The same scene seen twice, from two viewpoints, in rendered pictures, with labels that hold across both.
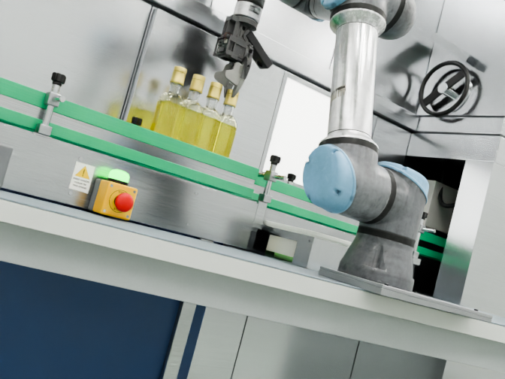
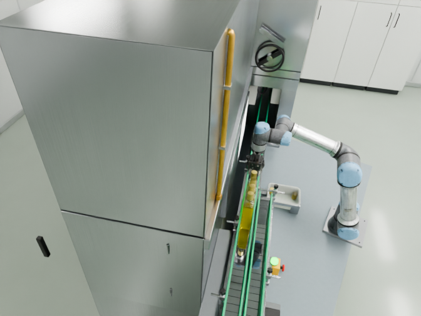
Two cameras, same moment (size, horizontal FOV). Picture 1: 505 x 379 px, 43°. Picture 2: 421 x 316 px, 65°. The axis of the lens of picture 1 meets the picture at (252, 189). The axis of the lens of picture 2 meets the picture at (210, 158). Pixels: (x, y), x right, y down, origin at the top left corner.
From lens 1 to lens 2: 2.27 m
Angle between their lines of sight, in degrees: 59
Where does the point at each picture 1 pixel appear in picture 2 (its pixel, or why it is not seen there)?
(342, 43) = (349, 195)
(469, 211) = (285, 110)
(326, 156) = (351, 232)
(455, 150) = (276, 84)
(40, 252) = not seen: outside the picture
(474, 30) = (281, 24)
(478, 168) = (289, 93)
